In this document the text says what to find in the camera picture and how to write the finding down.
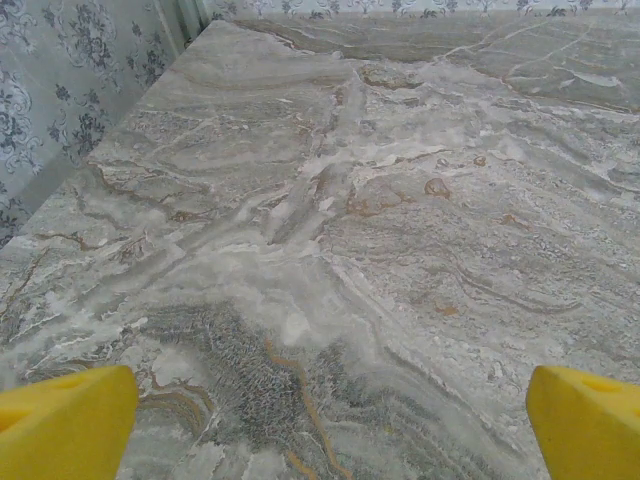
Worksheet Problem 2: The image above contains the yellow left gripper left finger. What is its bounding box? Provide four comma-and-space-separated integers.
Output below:
0, 364, 139, 480

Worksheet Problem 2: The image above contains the aluminium frame post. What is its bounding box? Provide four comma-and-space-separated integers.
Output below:
153, 0, 212, 57

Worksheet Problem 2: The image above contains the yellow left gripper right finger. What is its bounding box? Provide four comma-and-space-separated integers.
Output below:
525, 364, 640, 480

